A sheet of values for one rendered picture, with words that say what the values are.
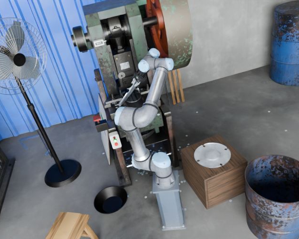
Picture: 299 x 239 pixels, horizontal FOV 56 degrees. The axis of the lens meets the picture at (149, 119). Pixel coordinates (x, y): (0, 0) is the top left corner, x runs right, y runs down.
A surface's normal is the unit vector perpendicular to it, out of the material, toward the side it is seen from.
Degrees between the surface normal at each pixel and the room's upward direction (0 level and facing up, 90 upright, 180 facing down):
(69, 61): 90
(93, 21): 45
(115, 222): 0
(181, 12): 73
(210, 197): 90
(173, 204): 90
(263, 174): 88
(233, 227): 0
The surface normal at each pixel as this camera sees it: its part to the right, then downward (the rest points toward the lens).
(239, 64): 0.24, 0.52
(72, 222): -0.17, -0.81
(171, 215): -0.03, 0.58
